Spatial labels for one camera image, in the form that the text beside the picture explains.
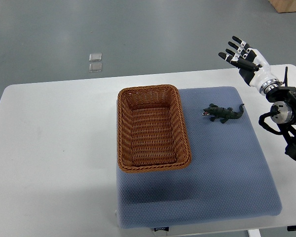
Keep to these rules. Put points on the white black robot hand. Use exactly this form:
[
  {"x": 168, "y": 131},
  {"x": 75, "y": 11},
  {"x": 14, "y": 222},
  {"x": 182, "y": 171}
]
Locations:
[{"x": 253, "y": 67}]

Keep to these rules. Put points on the dark green toy crocodile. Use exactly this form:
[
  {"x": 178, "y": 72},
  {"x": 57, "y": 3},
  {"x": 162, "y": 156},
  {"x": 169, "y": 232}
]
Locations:
[{"x": 224, "y": 114}]

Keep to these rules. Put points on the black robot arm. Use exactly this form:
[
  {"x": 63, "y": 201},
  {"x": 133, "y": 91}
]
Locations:
[{"x": 281, "y": 119}]

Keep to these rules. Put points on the brown wicker basket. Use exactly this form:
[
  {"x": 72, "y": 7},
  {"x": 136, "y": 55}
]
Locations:
[{"x": 151, "y": 130}]

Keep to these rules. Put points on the wooden box corner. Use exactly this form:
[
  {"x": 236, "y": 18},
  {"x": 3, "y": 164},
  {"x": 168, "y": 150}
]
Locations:
[{"x": 284, "y": 6}]

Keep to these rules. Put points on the blue grey foam cushion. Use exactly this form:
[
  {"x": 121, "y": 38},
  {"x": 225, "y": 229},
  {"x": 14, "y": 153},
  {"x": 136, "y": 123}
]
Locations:
[{"x": 228, "y": 177}]

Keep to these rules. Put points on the upper metal floor plate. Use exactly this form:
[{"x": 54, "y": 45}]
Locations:
[{"x": 93, "y": 57}]

